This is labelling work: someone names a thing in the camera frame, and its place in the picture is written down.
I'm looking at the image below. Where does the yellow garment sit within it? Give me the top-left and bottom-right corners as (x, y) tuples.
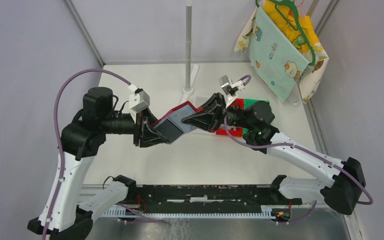
(264, 0), (322, 54)

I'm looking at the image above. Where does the metal pole stand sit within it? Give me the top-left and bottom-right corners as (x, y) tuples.
(180, 0), (199, 103)

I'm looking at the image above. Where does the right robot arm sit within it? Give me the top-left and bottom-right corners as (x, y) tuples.
(181, 93), (374, 215)

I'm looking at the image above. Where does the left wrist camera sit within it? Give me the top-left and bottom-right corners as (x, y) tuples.
(128, 84), (150, 123)

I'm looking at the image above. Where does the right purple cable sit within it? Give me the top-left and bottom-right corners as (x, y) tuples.
(223, 74), (374, 225)

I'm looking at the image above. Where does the green clothes hanger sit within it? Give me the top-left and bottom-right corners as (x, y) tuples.
(254, 0), (317, 66)

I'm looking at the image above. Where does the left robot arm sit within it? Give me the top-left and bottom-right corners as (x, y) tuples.
(27, 87), (169, 240)

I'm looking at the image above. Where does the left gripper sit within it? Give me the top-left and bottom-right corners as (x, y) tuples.
(102, 105), (171, 147)

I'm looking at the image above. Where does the white cartoon cloth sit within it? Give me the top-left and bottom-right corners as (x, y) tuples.
(233, 0), (329, 103)

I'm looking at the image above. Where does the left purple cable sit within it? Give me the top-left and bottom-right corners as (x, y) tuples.
(41, 68), (167, 240)

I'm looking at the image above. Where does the purple cable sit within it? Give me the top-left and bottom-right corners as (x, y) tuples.
(223, 74), (374, 225)
(41, 68), (167, 240)

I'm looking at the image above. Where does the white plastic bin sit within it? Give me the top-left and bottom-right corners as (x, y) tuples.
(194, 96), (215, 109)

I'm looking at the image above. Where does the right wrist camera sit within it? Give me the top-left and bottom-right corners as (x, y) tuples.
(218, 74), (252, 107)

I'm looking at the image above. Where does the green plastic bin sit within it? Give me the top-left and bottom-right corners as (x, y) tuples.
(242, 100), (280, 139)

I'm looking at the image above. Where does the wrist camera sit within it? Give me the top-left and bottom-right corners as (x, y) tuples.
(218, 74), (252, 107)
(128, 84), (150, 123)

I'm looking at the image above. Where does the red plastic bin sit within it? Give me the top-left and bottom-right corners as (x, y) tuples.
(215, 98), (244, 138)

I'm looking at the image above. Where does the mint cartoon cloth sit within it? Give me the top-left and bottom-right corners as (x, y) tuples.
(249, 7), (309, 102)

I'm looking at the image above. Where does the red leather card holder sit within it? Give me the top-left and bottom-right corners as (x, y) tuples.
(152, 101), (198, 144)

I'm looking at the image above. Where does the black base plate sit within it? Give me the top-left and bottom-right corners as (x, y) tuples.
(120, 184), (303, 214)

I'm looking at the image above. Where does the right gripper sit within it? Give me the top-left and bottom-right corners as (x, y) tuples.
(181, 92), (254, 133)

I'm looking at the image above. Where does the white cable comb rail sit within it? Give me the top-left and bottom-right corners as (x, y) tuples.
(101, 206), (275, 220)

